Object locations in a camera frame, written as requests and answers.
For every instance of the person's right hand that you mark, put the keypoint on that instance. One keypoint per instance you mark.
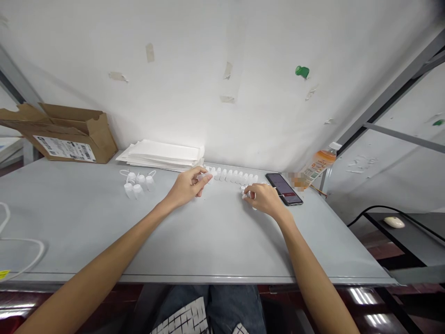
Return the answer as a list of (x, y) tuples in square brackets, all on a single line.
[(267, 201)]

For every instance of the person's left hand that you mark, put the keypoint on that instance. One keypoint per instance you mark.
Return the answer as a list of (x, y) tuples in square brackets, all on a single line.
[(186, 189)]

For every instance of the person's right fingers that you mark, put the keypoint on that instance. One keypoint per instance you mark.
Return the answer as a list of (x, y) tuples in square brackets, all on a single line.
[(251, 191)]

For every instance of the small white plastic bottle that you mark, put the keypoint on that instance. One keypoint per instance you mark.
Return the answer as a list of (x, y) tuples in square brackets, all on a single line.
[(140, 179), (243, 193), (129, 191), (131, 178), (201, 177), (150, 181), (138, 191)]

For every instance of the row of white plastic bottles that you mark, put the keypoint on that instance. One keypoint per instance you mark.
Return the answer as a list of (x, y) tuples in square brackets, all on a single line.
[(233, 175)]

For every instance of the black smartphone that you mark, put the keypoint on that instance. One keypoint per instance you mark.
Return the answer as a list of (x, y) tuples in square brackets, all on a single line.
[(290, 193)]

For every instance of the orange drink bottle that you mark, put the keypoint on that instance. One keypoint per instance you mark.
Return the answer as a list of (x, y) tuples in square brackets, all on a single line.
[(321, 161)]

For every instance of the stack of white paper sheets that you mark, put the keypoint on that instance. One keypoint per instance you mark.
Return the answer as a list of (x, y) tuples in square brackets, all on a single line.
[(163, 154)]

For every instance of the person's legs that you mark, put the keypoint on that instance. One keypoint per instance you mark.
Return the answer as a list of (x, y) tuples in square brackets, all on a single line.
[(215, 309)]

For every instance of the green tape scrap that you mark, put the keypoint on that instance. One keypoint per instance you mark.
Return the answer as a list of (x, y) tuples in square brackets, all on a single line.
[(301, 71)]

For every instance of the white computer mouse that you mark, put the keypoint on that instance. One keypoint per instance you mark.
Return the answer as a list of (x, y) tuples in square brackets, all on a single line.
[(394, 222)]

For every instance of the black side table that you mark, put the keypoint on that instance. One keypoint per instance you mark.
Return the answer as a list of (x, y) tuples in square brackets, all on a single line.
[(413, 240)]

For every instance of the open brown cardboard box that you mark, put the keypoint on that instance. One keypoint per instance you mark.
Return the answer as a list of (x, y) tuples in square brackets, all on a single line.
[(69, 139)]

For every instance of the grey metal shelf frame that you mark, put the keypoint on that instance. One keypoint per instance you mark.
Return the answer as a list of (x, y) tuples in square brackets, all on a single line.
[(393, 104)]

